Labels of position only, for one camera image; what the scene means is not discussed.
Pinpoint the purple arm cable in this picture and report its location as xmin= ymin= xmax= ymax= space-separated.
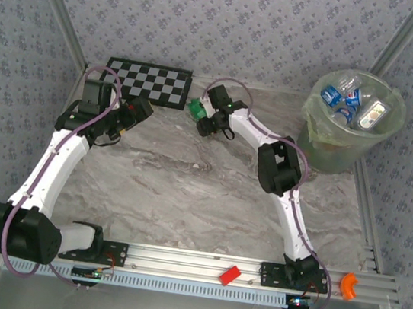
xmin=0 ymin=55 xmax=126 ymax=290
xmin=173 ymin=75 xmax=360 ymax=309

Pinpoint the slotted grey cable duct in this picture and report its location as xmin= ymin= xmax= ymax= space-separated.
xmin=0 ymin=253 xmax=292 ymax=309

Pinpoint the green plastic bin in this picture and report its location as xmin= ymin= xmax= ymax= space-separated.
xmin=292 ymin=62 xmax=412 ymax=185

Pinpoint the bottle blue white label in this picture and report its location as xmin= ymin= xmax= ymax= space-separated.
xmin=320 ymin=84 xmax=345 ymax=107

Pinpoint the blue Pocari Sweat bottle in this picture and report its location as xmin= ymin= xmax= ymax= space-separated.
xmin=332 ymin=105 xmax=357 ymax=126

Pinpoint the aluminium back rail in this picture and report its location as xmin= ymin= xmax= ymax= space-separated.
xmin=86 ymin=59 xmax=312 ymax=99

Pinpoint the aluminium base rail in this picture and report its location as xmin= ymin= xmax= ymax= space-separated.
xmin=0 ymin=221 xmax=405 ymax=309

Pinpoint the aluminium frame post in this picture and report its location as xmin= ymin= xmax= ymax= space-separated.
xmin=370 ymin=0 xmax=413 ymax=81
xmin=10 ymin=0 xmax=99 ymax=72

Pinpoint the orange curved plastic piece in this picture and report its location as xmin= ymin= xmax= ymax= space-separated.
xmin=337 ymin=271 xmax=361 ymax=301

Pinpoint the small blue label bottle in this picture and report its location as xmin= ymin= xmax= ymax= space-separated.
xmin=343 ymin=88 xmax=367 ymax=110

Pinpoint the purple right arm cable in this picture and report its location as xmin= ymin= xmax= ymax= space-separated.
xmin=173 ymin=75 xmax=360 ymax=309

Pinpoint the green bottle yellow cap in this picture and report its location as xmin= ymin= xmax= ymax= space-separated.
xmin=187 ymin=97 xmax=210 ymax=122

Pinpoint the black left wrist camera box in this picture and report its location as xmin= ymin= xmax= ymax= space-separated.
xmin=130 ymin=96 xmax=156 ymax=124

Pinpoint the red plastic block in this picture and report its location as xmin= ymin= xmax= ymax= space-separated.
xmin=217 ymin=263 xmax=244 ymax=289

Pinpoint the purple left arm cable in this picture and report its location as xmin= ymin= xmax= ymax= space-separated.
xmin=0 ymin=55 xmax=126 ymax=290

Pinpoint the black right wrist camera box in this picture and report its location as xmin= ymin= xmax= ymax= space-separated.
xmin=195 ymin=116 xmax=216 ymax=139

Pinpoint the white right gripper cable bracket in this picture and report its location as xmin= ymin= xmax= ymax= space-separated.
xmin=198 ymin=95 xmax=217 ymax=120

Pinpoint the black white chessboard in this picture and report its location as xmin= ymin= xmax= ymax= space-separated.
xmin=94 ymin=55 xmax=195 ymax=112

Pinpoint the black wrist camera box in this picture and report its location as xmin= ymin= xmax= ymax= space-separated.
xmin=130 ymin=96 xmax=156 ymax=124
xmin=195 ymin=116 xmax=216 ymax=139

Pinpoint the small circuit board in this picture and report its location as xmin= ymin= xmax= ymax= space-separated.
xmin=70 ymin=264 xmax=115 ymax=284
xmin=287 ymin=293 xmax=316 ymax=309

